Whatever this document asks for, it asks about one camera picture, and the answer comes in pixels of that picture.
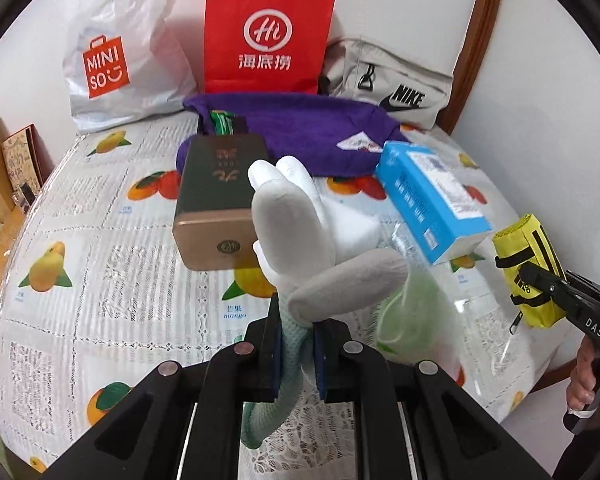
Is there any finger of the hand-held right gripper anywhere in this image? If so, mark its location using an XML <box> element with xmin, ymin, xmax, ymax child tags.
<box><xmin>517</xmin><ymin>262</ymin><xmax>574</xmax><ymax>312</ymax></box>

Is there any clear plastic bag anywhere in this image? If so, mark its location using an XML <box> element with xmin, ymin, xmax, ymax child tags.
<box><xmin>372</xmin><ymin>220</ymin><xmax>518</xmax><ymax>391</ymax></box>

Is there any purple fabric storage basket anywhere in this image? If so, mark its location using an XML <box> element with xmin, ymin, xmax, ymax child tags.
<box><xmin>176</xmin><ymin>92</ymin><xmax>411</xmax><ymax>179</ymax></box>

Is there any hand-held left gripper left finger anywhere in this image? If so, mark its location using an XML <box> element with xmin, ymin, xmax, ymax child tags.
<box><xmin>40</xmin><ymin>310</ymin><xmax>283</xmax><ymax>480</ymax></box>

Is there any green snack packet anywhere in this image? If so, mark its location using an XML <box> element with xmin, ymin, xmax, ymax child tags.
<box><xmin>207</xmin><ymin>109</ymin><xmax>248</xmax><ymax>137</ymax></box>

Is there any grey waist bag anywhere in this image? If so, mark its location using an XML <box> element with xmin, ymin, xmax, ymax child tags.
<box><xmin>324</xmin><ymin>37</ymin><xmax>454</xmax><ymax>129</ymax></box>

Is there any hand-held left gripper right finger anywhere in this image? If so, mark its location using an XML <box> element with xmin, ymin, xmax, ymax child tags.
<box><xmin>312</xmin><ymin>322</ymin><xmax>551</xmax><ymax>480</ymax></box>

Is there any red paper shopping bag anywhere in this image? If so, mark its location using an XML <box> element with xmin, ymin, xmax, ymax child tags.
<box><xmin>203</xmin><ymin>0</ymin><xmax>338</xmax><ymax>95</ymax></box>

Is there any yellow pouch with black straps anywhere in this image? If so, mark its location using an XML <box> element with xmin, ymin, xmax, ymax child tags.
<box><xmin>492</xmin><ymin>214</ymin><xmax>568</xmax><ymax>330</ymax></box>

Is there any blue tissue box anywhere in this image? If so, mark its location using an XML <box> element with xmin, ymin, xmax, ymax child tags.
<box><xmin>374</xmin><ymin>141</ymin><xmax>495</xmax><ymax>266</ymax></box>

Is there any illustrated brown book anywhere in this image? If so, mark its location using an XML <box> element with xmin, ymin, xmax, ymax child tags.
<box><xmin>1</xmin><ymin>124</ymin><xmax>45</xmax><ymax>201</ymax></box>

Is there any dark green gold box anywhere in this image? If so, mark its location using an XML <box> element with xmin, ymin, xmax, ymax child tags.
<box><xmin>172</xmin><ymin>132</ymin><xmax>270</xmax><ymax>272</ymax></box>

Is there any brown wooden door frame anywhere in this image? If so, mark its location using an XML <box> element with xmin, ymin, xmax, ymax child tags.
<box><xmin>440</xmin><ymin>0</ymin><xmax>508</xmax><ymax>136</ymax></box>

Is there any person's right hand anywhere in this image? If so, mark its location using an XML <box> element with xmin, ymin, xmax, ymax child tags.
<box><xmin>567</xmin><ymin>337</ymin><xmax>600</xmax><ymax>411</ymax></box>

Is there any wooden nightstand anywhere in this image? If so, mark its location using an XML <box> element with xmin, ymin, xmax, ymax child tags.
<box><xmin>0</xmin><ymin>195</ymin><xmax>33</xmax><ymax>292</ymax></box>

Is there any white plastic shopping bag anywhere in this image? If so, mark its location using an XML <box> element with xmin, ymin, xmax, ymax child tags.
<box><xmin>62</xmin><ymin>0</ymin><xmax>197</xmax><ymax>134</ymax></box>

